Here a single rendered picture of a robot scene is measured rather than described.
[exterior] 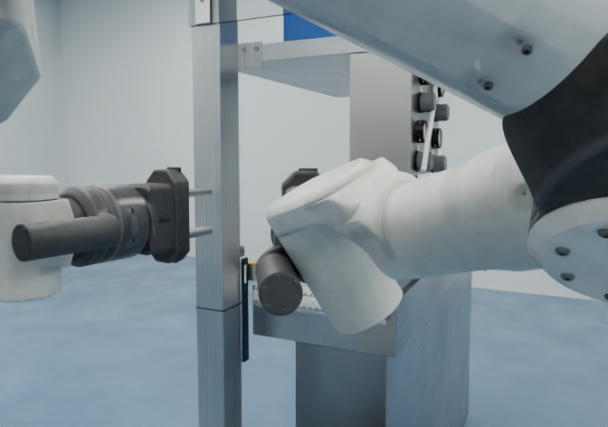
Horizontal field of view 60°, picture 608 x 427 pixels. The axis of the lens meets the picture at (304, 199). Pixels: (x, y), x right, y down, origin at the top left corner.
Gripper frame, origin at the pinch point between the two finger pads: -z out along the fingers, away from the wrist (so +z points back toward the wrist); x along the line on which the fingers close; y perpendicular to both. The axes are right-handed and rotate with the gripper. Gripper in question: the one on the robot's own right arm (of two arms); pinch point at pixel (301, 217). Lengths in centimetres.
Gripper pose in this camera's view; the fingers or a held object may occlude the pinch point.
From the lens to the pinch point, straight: 66.4
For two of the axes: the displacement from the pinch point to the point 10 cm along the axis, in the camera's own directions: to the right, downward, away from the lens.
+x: 0.0, 10.0, 0.8
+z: 1.1, 0.8, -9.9
